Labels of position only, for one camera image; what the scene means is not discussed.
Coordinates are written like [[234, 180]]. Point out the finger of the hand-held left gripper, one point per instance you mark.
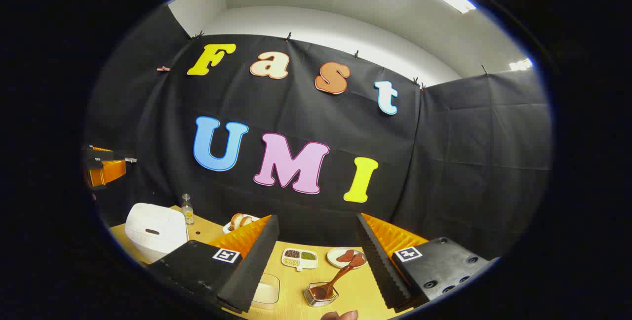
[[111, 172], [98, 154]]

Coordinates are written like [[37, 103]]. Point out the black backdrop cloth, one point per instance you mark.
[[444, 162]]

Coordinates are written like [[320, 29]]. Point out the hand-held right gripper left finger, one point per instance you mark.
[[249, 265]]

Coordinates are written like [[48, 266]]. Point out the brown wooden spoon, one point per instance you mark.
[[338, 274]]

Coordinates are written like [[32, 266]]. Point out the round white plate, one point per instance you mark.
[[333, 260]]

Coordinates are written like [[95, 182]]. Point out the small glass bottle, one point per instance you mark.
[[187, 214]]

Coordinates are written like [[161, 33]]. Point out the clear rice container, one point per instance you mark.
[[267, 293]]

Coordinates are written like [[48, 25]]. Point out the toasted bread slice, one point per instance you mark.
[[236, 221], [246, 221]]

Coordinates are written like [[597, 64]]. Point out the red meat slice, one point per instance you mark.
[[344, 256], [357, 260]]

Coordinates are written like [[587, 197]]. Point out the divided white grain dish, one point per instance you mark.
[[299, 257]]

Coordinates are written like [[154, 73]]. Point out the white rice cooker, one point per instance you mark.
[[153, 231]]

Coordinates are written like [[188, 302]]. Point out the white toaster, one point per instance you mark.
[[227, 228]]

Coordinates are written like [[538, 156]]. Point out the small ceiling light panel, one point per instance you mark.
[[521, 64]]

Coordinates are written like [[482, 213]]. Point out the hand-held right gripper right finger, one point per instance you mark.
[[380, 265]]

